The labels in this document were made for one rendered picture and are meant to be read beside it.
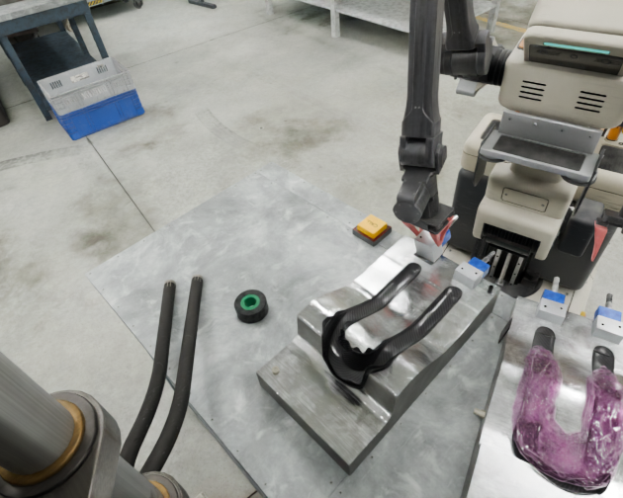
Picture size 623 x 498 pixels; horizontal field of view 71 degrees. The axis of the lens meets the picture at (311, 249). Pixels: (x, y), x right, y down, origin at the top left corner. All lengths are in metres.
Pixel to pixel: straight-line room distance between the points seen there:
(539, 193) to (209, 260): 0.93
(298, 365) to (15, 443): 0.61
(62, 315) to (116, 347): 0.39
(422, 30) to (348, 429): 0.71
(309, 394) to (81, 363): 1.52
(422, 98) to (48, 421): 0.71
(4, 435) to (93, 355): 1.85
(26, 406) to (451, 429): 0.75
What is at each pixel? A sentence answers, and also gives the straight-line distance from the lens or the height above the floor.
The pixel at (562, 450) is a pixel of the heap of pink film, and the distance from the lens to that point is 0.89.
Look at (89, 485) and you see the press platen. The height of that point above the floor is 1.29.
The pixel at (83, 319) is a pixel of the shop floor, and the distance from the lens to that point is 2.42.
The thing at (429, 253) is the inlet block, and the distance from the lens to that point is 1.04.
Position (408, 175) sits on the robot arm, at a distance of 0.88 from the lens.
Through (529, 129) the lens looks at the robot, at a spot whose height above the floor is 1.07.
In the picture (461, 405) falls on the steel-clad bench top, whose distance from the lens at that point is 0.98.
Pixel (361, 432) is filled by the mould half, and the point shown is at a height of 0.86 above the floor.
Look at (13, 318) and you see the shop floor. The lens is 2.65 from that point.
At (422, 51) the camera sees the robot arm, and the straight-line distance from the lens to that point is 0.82.
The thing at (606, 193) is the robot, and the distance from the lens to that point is 1.62.
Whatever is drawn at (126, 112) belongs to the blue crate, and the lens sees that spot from 3.92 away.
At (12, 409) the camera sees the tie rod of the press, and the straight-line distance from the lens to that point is 0.41.
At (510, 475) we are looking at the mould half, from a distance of 0.83.
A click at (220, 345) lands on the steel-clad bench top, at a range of 1.06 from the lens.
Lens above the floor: 1.67
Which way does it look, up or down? 46 degrees down
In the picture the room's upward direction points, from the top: 7 degrees counter-clockwise
